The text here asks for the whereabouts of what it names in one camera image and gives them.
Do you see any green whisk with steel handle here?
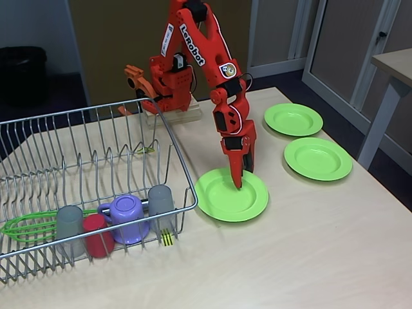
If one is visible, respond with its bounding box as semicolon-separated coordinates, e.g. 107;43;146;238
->
0;198;151;243

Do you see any yellow black striped tape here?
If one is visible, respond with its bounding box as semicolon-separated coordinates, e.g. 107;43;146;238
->
160;227;175;248

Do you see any orange table clamp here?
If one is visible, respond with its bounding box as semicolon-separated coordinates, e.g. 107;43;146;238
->
117;64;162;117

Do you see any wooden base block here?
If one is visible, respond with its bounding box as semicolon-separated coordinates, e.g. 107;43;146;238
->
144;96;203;129

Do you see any metal wire dish rack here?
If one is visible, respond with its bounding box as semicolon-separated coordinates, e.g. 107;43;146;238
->
0;97;199;285

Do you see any beige side table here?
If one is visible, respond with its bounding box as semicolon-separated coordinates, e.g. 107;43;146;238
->
357;48;412;170

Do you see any grey cabinet with white frame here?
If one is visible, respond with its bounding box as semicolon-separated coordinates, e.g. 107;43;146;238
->
247;0;319;80
301;0;412;152

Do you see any brown pin board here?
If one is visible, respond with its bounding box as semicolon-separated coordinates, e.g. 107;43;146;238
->
67;0;252;107

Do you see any white gripper cable loop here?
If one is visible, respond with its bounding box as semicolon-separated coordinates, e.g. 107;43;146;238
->
229;106;244;135

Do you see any purple plastic mug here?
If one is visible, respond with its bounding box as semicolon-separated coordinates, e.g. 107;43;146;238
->
97;195;151;245

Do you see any grey translucent plastic cup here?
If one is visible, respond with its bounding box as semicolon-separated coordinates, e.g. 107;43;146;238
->
147;185;177;234
56;205;86;258

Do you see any red plastic cup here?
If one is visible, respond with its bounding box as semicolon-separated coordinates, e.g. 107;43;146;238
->
82;214;116;258

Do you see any green plastic plate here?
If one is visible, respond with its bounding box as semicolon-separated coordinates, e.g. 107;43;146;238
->
194;167;270;223
263;103;324;137
283;137;353;182

